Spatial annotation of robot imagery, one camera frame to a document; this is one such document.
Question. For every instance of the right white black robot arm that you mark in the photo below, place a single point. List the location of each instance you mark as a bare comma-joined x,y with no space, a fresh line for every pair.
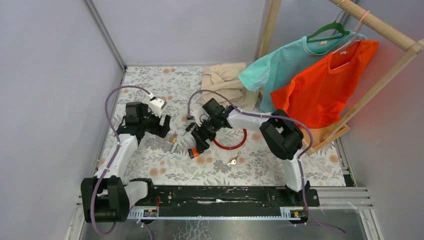
282,135

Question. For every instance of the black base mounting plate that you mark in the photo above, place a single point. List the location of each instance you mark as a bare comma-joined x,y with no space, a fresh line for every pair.
223,202

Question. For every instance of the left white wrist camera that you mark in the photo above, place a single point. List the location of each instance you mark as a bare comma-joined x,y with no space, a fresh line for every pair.
156,105

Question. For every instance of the red cable lock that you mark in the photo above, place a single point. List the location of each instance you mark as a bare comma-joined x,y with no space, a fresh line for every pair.
231,139

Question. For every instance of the orange t-shirt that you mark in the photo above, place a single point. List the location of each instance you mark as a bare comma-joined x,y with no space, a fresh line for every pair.
317,96

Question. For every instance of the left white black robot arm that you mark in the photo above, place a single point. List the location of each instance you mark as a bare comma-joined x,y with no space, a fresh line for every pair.
105,197

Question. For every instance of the beige crumpled cloth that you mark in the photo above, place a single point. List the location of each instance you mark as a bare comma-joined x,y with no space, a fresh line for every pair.
221,81

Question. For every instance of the silver key pair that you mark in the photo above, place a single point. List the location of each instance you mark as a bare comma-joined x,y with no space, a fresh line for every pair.
233,161

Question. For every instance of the teal t-shirt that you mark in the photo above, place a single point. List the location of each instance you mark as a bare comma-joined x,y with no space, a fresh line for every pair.
276,69

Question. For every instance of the small black key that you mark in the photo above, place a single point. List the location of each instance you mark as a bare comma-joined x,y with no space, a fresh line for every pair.
189,127

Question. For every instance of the floral patterned mat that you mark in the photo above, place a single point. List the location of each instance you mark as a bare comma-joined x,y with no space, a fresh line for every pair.
169,164

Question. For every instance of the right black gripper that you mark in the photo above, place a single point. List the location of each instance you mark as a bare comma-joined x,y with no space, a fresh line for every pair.
201,136

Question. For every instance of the aluminium frame rail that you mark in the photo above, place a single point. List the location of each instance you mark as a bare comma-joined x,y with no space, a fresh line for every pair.
98,21

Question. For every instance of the wooden clothes rack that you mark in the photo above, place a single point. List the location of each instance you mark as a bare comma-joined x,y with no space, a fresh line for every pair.
324,136

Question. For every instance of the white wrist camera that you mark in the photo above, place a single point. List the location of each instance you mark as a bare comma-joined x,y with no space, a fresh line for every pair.
156,105
191,117

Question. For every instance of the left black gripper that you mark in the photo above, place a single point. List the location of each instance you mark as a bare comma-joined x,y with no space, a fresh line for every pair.
161,131

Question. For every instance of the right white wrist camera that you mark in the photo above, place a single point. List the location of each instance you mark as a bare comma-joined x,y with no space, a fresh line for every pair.
191,117

